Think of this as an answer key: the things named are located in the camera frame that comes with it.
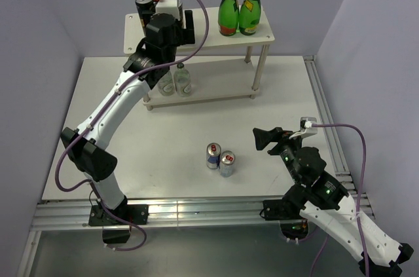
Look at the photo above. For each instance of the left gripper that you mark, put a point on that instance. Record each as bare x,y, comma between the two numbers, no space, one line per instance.
186,35

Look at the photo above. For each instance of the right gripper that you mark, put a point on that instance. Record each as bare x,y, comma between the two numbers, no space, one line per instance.
262,137

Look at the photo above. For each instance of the blue silver can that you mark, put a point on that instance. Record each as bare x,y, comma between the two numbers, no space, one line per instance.
213,153
227,162

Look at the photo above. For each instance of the clear Chang bottle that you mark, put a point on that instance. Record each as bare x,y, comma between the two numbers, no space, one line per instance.
165,85
182,81

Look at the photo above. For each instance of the black can front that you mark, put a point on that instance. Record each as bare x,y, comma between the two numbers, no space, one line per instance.
145,9

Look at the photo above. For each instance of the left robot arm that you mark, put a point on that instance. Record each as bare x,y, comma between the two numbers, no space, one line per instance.
86,145

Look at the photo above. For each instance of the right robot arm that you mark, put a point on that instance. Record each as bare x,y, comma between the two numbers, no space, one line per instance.
321,198

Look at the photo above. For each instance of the white two-tier shelf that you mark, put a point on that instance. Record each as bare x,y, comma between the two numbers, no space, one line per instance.
223,77

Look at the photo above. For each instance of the green bottle red label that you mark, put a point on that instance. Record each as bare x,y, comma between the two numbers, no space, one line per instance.
228,17

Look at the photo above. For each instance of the green bottle yellow label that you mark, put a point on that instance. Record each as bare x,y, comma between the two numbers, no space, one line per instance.
250,14

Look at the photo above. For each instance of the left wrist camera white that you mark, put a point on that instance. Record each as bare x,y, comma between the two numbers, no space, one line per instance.
172,7

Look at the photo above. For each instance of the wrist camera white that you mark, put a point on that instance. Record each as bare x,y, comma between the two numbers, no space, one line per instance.
307,128
172,7

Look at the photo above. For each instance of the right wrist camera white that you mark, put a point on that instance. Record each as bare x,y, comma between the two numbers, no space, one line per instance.
307,128

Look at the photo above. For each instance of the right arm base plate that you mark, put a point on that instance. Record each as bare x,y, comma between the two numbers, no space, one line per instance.
292,225

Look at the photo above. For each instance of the aluminium rail frame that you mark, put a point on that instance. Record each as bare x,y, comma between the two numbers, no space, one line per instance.
72,215

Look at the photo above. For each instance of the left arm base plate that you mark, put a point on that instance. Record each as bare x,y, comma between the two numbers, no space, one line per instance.
133,213

